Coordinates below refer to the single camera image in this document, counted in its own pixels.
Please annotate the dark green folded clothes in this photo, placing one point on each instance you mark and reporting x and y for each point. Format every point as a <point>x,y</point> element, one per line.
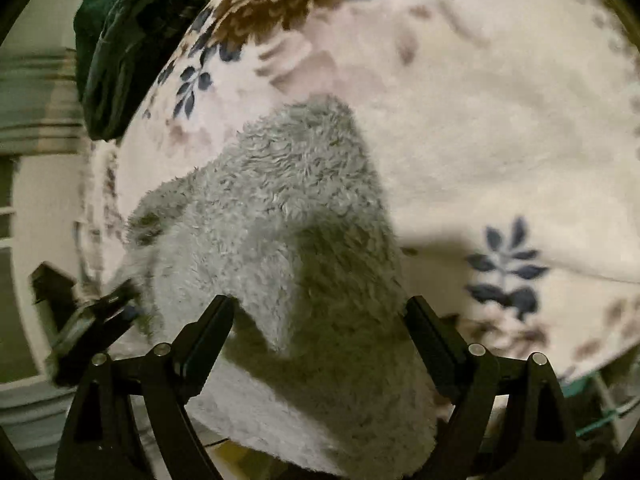
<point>121,47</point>

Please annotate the grey striped curtain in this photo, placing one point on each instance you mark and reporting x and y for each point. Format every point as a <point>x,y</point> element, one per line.
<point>40,109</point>

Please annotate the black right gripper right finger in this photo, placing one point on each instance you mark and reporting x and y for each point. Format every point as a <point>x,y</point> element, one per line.
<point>510,418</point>

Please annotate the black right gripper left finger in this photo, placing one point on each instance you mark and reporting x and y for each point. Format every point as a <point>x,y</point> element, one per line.
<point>100,439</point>

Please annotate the floral cream bed blanket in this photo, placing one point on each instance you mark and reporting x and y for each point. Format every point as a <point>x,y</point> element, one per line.
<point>505,132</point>

